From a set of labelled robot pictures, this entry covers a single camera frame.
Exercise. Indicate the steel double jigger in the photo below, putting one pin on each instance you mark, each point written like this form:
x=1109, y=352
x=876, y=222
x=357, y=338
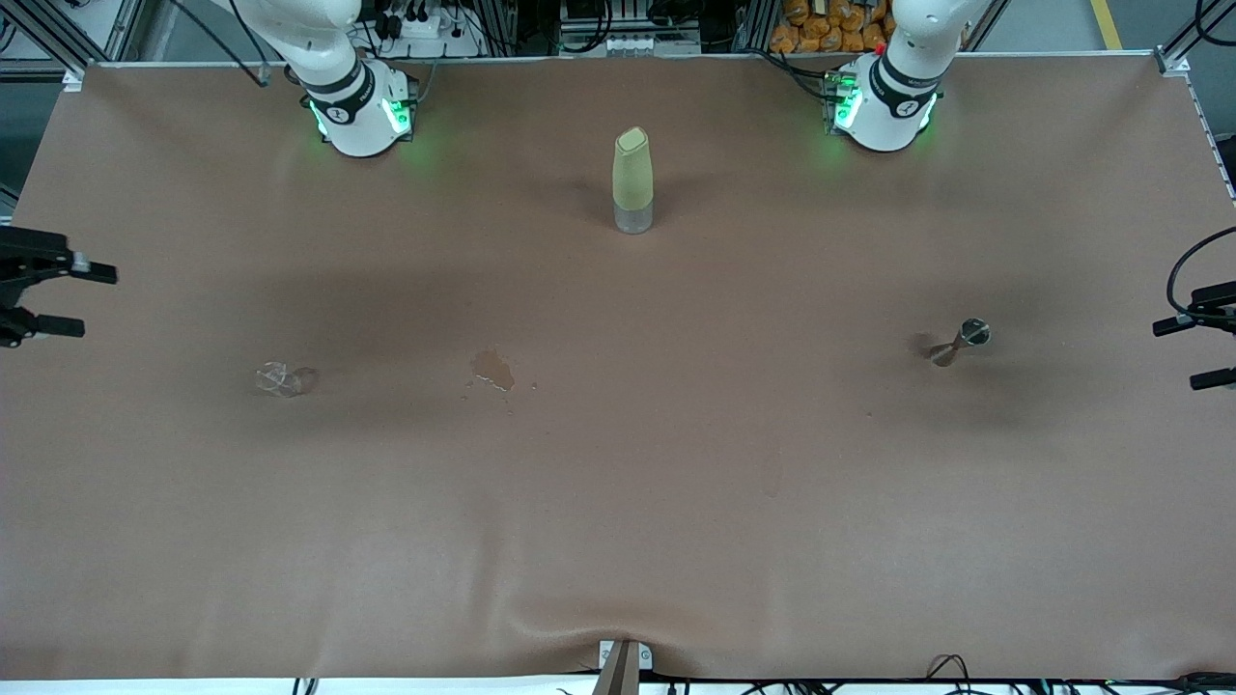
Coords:
x=973, y=332

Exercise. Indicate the clear glass cup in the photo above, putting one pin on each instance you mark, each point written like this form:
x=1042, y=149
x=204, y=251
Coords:
x=280, y=379

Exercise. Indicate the white power strip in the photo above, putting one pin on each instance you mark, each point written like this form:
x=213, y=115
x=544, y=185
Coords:
x=425, y=26

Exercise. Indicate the dark liquid stain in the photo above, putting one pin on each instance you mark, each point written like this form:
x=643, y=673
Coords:
x=492, y=367

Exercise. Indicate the orange snack packet pile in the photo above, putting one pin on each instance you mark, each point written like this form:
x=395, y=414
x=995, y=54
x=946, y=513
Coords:
x=821, y=29

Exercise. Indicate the green bottle with clear base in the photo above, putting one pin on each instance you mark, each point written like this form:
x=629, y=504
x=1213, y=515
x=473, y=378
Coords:
x=632, y=179

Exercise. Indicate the brown table mat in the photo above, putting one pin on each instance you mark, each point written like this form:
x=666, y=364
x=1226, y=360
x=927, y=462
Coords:
x=618, y=531

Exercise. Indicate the white multi-socket block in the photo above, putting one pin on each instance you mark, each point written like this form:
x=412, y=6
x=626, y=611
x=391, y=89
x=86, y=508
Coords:
x=618, y=44

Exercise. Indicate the aluminium frame strut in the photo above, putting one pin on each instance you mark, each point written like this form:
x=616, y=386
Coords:
x=58, y=34
x=1183, y=43

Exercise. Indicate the grey metal table bracket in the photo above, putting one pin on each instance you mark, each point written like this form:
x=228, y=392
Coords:
x=606, y=656

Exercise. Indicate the brown wooden post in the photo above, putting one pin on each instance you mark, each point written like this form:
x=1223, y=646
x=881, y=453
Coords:
x=618, y=676

